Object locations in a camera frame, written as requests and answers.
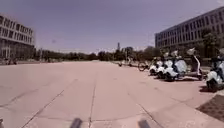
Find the row of parked scooters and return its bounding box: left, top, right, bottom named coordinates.
left=148, top=47, right=224, bottom=93

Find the long grey building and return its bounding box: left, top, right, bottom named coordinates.
left=154, top=5, right=224, bottom=58

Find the robot's own part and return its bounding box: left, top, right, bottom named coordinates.
left=69, top=117, right=83, bottom=128
left=137, top=118, right=151, bottom=128

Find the bicycle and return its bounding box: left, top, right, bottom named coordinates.
left=137, top=59, right=152, bottom=72

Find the pale concrete slab plaza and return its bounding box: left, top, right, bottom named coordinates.
left=0, top=60, right=224, bottom=128

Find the tree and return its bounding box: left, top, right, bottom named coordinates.
left=199, top=29, right=222, bottom=58

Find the row of trees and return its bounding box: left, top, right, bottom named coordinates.
left=34, top=45, right=162, bottom=62

